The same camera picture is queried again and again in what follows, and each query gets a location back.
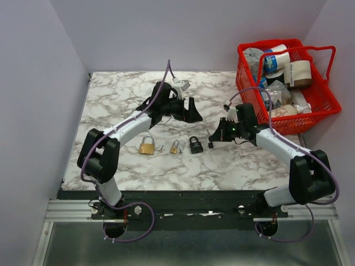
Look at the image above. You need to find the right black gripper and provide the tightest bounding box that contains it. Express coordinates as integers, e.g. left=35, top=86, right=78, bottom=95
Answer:
left=210, top=117, right=245, bottom=142

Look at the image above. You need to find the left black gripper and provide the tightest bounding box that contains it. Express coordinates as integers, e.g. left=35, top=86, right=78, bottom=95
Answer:
left=161, top=94, right=202, bottom=124

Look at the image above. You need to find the black padlock with keys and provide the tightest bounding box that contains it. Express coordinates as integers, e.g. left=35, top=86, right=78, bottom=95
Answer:
left=189, top=136, right=204, bottom=154

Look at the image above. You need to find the small brass padlock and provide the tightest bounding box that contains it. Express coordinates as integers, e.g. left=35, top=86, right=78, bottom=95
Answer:
left=170, top=139, right=179, bottom=154

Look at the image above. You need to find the large brass padlock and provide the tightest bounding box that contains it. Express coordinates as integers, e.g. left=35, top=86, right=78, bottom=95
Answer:
left=138, top=135, right=155, bottom=155

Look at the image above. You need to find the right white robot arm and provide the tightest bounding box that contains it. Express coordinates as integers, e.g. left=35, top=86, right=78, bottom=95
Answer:
left=209, top=104, right=336, bottom=217

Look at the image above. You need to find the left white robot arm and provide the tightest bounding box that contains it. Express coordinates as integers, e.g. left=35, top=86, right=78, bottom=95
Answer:
left=77, top=78, right=203, bottom=219

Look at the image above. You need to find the beige lotion pump bottle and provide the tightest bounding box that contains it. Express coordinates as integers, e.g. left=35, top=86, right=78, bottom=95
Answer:
left=271, top=103, right=312, bottom=118

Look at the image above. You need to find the clear plastic bag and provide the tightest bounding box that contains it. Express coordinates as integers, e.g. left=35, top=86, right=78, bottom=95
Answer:
left=260, top=80, right=291, bottom=110

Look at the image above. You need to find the red plastic basket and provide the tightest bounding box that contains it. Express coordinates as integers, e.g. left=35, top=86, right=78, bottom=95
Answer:
left=236, top=39, right=341, bottom=135

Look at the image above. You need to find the grey crumpled bag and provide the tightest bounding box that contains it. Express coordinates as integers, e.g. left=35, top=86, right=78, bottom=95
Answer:
left=243, top=48, right=264, bottom=76

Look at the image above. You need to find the white blue paper cup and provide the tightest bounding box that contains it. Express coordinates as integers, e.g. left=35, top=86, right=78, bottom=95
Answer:
left=264, top=44, right=291, bottom=74

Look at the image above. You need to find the beige tape roll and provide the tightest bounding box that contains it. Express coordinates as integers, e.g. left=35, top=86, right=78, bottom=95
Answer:
left=283, top=60, right=312, bottom=90

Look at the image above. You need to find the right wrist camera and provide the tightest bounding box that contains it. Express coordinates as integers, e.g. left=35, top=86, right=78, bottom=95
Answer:
left=223, top=101, right=237, bottom=122

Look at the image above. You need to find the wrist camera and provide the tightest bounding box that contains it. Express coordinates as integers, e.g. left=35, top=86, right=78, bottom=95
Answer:
left=172, top=78, right=190, bottom=100
left=223, top=101, right=237, bottom=122

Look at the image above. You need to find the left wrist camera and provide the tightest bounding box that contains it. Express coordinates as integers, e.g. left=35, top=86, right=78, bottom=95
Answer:
left=172, top=78, right=190, bottom=100

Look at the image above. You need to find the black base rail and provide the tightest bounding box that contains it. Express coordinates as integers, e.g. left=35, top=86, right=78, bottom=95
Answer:
left=57, top=190, right=288, bottom=231

